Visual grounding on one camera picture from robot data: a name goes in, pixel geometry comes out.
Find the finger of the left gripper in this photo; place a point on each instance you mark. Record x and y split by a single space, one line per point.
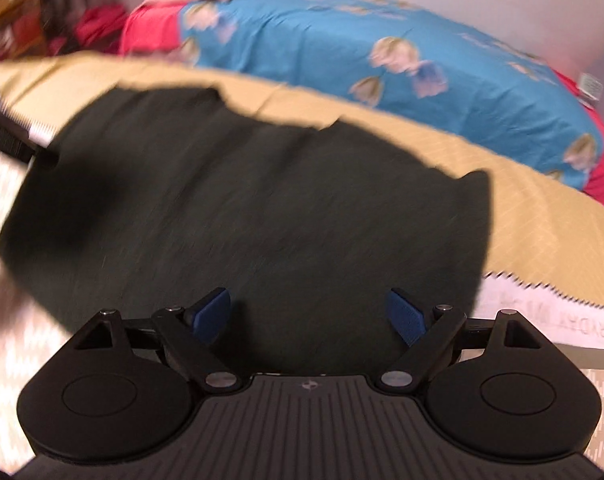
16 140

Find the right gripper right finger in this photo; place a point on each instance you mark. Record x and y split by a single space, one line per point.
429 334

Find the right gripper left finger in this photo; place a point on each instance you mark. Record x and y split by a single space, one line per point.
188 334

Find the dark green knit garment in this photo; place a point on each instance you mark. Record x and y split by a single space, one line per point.
151 199

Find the red clothes pile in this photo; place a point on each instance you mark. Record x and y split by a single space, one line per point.
100 29

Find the yellow beige patterned table cloth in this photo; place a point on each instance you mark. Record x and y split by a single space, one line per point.
545 257

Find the red bed sheet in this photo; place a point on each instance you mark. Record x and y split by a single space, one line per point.
151 28

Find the blue floral bed quilt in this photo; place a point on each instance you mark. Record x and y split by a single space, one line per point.
407 61

